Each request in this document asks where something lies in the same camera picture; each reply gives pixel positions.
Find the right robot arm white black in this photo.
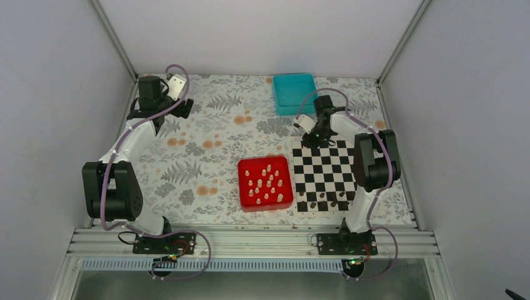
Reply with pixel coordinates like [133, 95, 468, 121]
[294, 95, 401, 254]

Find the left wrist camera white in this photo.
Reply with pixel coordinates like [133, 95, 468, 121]
[167, 74, 187, 101]

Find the aluminium rail frame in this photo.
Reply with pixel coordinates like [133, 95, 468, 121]
[67, 227, 441, 259]

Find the black white chessboard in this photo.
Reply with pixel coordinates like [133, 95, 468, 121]
[287, 137, 358, 218]

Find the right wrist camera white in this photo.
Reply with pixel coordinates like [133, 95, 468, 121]
[293, 114, 316, 134]

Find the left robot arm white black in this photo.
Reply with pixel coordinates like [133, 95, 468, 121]
[82, 74, 194, 253]

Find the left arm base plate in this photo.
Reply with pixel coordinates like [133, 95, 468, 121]
[132, 232, 196, 256]

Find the teal bin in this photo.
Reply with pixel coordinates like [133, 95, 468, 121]
[272, 73, 316, 116]

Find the grey cable duct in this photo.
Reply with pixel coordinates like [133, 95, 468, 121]
[81, 257, 343, 273]

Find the red tray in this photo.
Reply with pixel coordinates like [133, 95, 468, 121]
[237, 156, 294, 213]

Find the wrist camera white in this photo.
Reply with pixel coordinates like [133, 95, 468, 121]
[167, 74, 187, 101]
[293, 114, 316, 134]

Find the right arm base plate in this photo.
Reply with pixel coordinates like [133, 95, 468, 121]
[316, 232, 378, 256]

